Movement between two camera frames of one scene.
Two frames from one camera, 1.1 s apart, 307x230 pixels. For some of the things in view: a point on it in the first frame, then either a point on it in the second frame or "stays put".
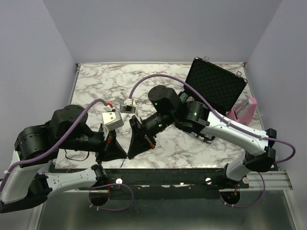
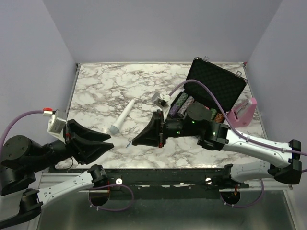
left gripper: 116,151 → 85,148
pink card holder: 244,112 stays put
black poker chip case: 221,87 stays put
